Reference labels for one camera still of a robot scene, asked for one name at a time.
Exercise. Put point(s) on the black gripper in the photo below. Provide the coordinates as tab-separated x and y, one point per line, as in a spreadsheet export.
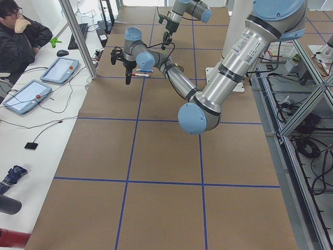
170	26
127	64

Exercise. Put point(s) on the red marker pen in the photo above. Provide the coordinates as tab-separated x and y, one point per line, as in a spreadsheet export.
141	75

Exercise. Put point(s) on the blue marker pen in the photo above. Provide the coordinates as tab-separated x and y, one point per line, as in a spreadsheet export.
145	71

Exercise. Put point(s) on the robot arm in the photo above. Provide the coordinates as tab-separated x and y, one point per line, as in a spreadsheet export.
196	9
267	22

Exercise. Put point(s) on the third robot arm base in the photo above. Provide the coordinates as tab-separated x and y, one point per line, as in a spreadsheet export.
322	54

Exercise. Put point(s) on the far teach pendant tablet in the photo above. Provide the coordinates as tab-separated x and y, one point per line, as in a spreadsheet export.
60	70

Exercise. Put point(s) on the teach pendant tablet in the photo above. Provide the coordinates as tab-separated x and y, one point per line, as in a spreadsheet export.
28	97
60	70

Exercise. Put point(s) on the black computer mouse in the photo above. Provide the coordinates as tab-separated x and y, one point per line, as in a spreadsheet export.
62	52

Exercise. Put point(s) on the green plastic clip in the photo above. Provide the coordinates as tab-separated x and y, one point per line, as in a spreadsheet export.
54	41

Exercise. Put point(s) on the near teach pendant tablet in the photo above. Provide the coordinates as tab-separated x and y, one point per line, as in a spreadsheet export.
28	97

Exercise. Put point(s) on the seated person black jacket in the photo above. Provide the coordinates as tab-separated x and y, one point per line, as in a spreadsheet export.
21	40

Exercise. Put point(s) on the small black square pad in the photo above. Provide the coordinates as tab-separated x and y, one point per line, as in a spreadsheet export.
31	145

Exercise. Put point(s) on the folded blue umbrella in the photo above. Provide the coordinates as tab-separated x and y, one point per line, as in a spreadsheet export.
13	175

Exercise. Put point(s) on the white camera stand base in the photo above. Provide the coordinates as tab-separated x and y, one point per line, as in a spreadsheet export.
240	10

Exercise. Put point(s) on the aluminium frame post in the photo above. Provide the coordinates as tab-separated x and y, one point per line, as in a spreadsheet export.
76	31

